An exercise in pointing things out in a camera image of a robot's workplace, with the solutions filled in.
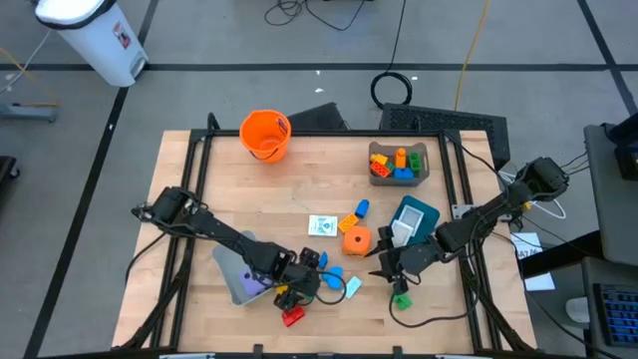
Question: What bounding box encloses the purple foam die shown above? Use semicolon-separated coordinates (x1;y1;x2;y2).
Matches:
240;267;275;298

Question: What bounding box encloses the teal plastic bin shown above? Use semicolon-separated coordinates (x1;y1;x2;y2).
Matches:
387;194;442;248

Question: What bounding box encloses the orange plastic bucket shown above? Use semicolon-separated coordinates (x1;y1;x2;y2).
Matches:
238;109;293;164

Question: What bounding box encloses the flat mint toy brick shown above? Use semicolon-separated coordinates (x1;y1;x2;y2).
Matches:
343;275;364;300

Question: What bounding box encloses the white teal card deck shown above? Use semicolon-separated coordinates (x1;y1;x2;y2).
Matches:
307;213;340;238

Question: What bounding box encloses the black flat panel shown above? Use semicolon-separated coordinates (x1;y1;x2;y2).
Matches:
286;102;350;132

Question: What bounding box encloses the white paper sheet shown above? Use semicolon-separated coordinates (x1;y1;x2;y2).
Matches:
510;231;556;293

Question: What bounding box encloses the flat yellow-orange toy brick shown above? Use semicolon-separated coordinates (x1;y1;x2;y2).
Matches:
337;213;361;234

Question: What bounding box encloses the black coiled cable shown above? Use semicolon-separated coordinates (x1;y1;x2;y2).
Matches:
369;0;414;111

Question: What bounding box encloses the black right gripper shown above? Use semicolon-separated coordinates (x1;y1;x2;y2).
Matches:
366;226;425;296

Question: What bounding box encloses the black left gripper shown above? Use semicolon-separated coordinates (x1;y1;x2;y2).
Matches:
272;247;323;311

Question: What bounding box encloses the yellow cable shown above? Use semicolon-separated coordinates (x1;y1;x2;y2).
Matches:
453;0;492;112

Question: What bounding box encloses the orange foam die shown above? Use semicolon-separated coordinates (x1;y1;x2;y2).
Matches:
342;225;373;257

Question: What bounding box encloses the black perforated computer case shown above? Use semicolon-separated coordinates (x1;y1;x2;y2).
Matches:
378;103;512;174

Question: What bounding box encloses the brown plastic bin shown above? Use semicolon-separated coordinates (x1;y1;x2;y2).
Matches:
367;141;431;188

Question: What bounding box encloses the black metal table frame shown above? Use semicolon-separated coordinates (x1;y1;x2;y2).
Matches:
114;112;537;359

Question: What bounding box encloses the white cable bundle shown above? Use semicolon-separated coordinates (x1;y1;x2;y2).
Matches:
495;169;568;220

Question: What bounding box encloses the light grey plastic bin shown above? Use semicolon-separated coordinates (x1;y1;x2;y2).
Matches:
211;229;280;306

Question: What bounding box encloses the white trash can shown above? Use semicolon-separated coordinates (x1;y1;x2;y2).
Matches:
33;0;150;89

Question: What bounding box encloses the red toy brick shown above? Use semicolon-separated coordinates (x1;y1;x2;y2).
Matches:
281;304;306;328

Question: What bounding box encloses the large light blue brick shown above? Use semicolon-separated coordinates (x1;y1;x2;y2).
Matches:
321;265;345;291

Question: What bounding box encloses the black backlit keyboard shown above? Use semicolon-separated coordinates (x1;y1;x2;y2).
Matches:
592;282;638;349

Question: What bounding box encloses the dark grey desk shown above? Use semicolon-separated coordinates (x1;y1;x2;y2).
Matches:
580;256;638;359

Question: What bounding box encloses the black tangled floor cable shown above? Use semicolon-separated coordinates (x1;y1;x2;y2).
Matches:
262;0;370;32

